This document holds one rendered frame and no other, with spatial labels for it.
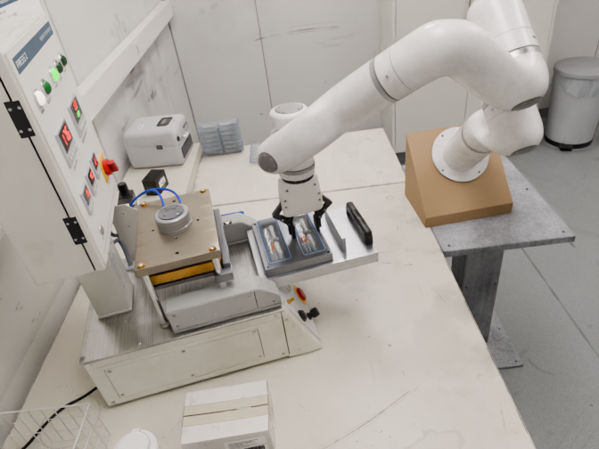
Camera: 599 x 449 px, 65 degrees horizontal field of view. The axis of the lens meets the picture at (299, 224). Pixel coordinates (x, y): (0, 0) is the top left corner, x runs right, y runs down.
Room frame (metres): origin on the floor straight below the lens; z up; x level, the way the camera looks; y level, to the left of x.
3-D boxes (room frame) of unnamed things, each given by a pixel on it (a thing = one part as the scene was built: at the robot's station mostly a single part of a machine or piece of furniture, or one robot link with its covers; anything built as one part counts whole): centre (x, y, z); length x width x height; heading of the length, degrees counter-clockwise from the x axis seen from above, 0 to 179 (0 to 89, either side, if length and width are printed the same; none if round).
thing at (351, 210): (0.97, -0.15, 0.99); 0.15 x 0.02 x 0.04; 10
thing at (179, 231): (0.91, 0.32, 1.08); 0.31 x 0.24 x 0.13; 10
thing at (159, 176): (1.65, 0.54, 0.83); 0.09 x 0.06 x 0.07; 165
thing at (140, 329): (0.89, 0.32, 0.93); 0.46 x 0.35 x 0.01; 100
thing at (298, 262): (0.94, 0.03, 0.98); 0.20 x 0.17 x 0.03; 10
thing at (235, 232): (1.05, 0.23, 0.96); 0.26 x 0.05 x 0.07; 100
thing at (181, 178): (1.62, 0.57, 0.77); 0.84 x 0.30 x 0.04; 178
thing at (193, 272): (0.91, 0.29, 1.07); 0.22 x 0.17 x 0.10; 10
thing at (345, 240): (0.95, -0.02, 0.97); 0.30 x 0.22 x 0.08; 100
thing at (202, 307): (0.78, 0.19, 0.96); 0.25 x 0.05 x 0.07; 100
